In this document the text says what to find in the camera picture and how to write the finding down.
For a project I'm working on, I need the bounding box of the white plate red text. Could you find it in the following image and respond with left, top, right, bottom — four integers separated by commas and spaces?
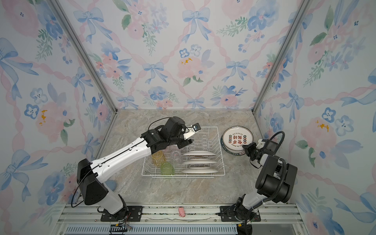
222, 126, 254, 145

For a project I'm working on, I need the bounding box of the green rimmed plate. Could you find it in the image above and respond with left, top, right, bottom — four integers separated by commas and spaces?
220, 137, 245, 156

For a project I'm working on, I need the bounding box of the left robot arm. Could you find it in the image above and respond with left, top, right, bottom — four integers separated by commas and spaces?
77, 117, 201, 216

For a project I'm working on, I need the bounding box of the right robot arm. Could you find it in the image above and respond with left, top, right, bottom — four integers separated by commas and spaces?
234, 139, 298, 218

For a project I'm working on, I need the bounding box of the clear glass cup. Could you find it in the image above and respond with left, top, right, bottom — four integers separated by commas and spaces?
170, 146, 182, 165

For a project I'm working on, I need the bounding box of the yellow plastic cup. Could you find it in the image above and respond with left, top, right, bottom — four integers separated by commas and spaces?
151, 150, 166, 167

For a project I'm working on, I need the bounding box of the green plastic cup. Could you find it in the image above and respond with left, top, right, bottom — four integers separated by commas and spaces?
160, 162, 175, 176

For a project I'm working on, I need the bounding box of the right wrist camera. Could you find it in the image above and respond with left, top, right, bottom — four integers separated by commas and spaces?
257, 139, 265, 149

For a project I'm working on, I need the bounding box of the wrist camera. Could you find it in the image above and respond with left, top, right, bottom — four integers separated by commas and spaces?
257, 139, 265, 149
183, 123, 201, 140

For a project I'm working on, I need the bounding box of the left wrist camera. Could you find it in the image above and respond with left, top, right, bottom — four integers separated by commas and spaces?
183, 123, 201, 140

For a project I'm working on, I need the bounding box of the white wire dish rack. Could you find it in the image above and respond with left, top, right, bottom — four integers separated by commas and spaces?
142, 127, 225, 178

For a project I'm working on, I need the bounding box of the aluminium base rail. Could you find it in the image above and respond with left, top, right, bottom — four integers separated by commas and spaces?
52, 203, 308, 235

